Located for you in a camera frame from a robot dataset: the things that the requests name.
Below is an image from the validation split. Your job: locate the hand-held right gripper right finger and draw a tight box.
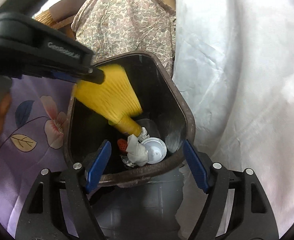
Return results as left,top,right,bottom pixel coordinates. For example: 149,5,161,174
183,140,280,240

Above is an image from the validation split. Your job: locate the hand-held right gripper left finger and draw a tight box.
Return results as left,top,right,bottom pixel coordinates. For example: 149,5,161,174
14,140,112,240

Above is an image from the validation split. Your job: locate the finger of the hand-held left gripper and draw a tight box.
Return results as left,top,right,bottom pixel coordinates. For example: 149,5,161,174
49,66,105,85

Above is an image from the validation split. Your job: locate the orange foam fruit net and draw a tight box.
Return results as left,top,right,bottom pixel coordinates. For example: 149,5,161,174
117,138,128,154

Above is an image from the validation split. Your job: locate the white tissue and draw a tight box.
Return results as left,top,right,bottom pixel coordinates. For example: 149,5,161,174
126,127,150,167

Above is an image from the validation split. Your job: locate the clear plastic cup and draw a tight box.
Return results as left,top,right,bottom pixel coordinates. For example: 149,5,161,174
140,137,167,165

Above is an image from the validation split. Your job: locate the brown plastic bin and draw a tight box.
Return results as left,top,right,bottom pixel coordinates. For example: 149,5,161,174
63,52,196,189

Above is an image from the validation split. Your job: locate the wicker basket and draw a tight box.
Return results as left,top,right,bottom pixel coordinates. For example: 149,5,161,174
33,10,75,40

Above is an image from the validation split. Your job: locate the brown and white sink basin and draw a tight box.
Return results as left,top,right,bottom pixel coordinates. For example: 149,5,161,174
48,0,95,28

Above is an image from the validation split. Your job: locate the paisley patterned cloth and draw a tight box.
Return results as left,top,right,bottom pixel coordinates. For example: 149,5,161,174
71,0,177,77

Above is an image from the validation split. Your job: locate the purple floral tablecloth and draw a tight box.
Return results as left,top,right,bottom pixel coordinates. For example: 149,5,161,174
0,75,92,230

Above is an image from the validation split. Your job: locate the white cloth cover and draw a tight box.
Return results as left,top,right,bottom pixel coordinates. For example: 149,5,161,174
172,0,294,230

